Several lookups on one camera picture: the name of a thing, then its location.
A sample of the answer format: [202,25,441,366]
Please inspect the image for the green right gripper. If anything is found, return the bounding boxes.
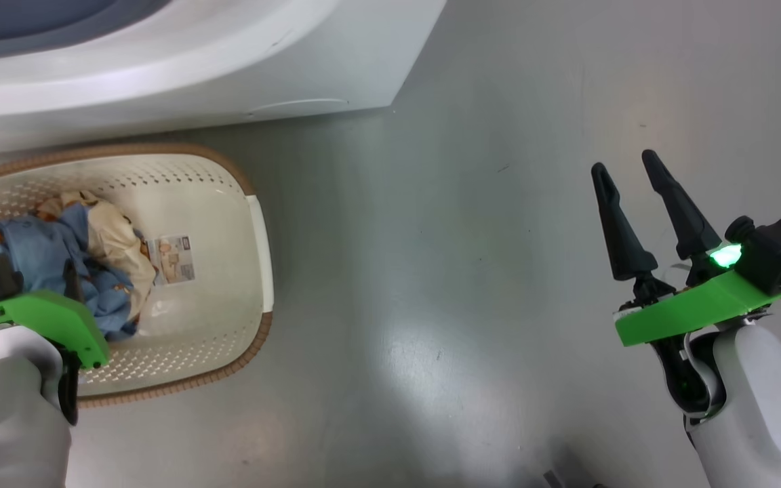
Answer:
[591,150,781,415]

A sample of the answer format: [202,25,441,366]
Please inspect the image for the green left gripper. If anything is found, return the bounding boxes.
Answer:
[0,260,110,426]

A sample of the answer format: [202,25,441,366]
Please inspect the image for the grey rubber door seal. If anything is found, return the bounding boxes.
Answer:
[0,0,167,62]

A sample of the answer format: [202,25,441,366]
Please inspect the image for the white front-load washing machine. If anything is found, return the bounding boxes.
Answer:
[0,0,447,160]

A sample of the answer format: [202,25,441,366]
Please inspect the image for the paper product label sticker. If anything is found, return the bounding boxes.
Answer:
[146,235,196,285]

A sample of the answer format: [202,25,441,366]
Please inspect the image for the cream basket with brown rim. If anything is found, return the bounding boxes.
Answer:
[0,142,275,409]

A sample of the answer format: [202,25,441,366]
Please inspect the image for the round white filter cover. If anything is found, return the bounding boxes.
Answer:
[248,98,351,119]

